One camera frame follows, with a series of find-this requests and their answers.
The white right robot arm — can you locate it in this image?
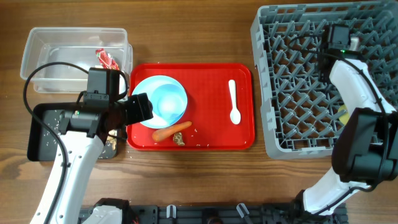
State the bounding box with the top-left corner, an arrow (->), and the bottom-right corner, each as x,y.
290,48 -> 397,220

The grey dishwasher rack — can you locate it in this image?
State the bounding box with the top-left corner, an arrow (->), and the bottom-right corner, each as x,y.
250,1 -> 397,159

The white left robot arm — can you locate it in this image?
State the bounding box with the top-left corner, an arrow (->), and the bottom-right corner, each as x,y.
30,93 -> 153,223

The black waste tray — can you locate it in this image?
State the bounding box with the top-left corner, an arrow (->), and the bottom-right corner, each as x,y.
27,103 -> 118,162

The brown ginger piece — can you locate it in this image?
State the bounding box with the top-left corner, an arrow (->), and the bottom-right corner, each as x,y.
173,132 -> 185,146

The red serving tray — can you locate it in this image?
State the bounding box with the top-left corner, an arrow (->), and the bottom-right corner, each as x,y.
126,63 -> 255,151

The light blue plate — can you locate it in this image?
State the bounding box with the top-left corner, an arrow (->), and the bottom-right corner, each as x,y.
131,75 -> 188,129

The white plastic spoon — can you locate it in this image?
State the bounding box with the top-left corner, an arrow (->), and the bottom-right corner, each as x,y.
228,80 -> 241,125

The orange carrot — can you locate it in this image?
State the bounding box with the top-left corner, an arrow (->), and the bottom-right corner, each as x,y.
152,121 -> 192,142

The clear plastic waste bin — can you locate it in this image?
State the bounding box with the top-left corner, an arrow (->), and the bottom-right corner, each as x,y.
20,27 -> 133,93

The red snack wrapper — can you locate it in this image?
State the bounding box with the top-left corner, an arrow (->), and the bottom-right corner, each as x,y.
95,49 -> 119,70

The light blue bowl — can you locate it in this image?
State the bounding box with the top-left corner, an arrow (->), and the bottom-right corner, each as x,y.
150,83 -> 187,123

